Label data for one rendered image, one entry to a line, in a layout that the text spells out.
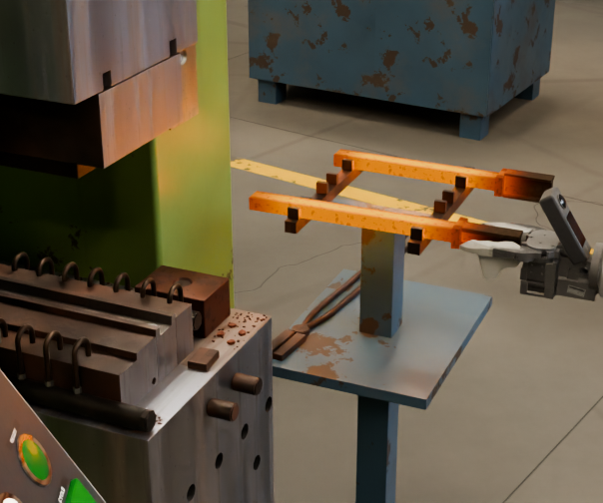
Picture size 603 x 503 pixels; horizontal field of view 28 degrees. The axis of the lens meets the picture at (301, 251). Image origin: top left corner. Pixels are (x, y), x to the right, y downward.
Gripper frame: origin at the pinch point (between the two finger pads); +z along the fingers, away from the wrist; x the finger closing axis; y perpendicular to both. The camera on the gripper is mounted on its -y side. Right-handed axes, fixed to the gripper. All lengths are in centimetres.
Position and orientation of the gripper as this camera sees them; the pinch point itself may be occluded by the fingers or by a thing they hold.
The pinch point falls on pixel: (473, 234)
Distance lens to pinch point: 191.7
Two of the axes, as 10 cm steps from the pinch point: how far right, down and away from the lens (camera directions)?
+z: -9.2, -1.6, 3.5
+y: 0.0, 9.1, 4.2
